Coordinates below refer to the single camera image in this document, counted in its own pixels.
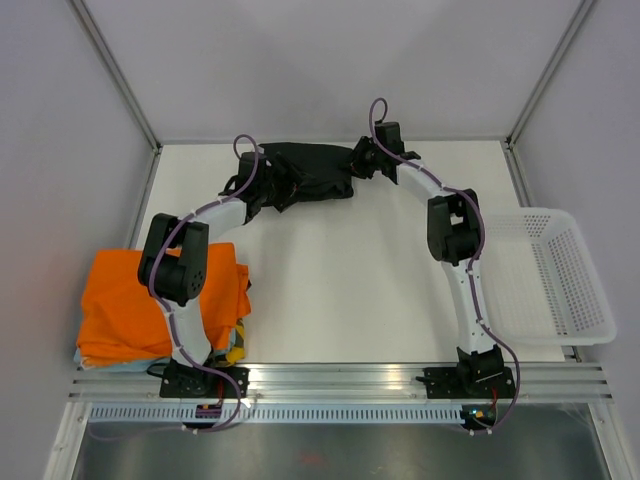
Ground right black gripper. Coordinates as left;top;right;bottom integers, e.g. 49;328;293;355
338;135;383;179

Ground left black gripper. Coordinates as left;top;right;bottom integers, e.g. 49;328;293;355
257;153;316;214

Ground black trousers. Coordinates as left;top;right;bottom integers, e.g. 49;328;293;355
261;142;354;203

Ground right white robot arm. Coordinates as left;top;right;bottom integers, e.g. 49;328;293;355
352;120;504;396

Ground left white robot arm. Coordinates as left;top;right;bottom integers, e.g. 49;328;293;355
137;151;313;397

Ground yellow black patterned garment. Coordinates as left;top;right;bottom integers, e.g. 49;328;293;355
224;319;246;365

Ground white perforated plastic basket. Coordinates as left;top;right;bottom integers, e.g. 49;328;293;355
480;207;617;346

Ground orange folded garment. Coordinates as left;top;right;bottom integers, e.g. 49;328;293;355
76;243;251;365

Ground light blue folded garment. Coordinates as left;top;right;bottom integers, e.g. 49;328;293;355
73;344;236;374

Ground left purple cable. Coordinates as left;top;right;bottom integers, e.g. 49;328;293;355
89;133;261;441

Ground purple cable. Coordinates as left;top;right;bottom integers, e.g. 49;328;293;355
368;98;521;436
89;133;261;441

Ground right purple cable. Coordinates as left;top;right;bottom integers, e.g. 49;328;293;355
368;98;521;436

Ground right aluminium frame post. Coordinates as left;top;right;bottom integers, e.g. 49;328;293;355
504;0;599;150

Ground aluminium frame post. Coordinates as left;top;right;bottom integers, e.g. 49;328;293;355
504;0;599;150
67;0;162;151

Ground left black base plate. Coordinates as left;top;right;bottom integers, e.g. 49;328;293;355
159;364;249;400

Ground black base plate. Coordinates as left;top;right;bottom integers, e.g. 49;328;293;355
417;367;516;400
159;364;249;400

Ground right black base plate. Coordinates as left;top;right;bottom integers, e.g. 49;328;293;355
417;367;516;400

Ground left aluminium frame post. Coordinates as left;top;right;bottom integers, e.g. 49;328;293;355
67;0;162;151

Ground aluminium rail beam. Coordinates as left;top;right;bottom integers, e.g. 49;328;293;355
67;362;613;404

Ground white slotted cable duct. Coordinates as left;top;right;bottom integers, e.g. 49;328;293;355
89;403;464;425

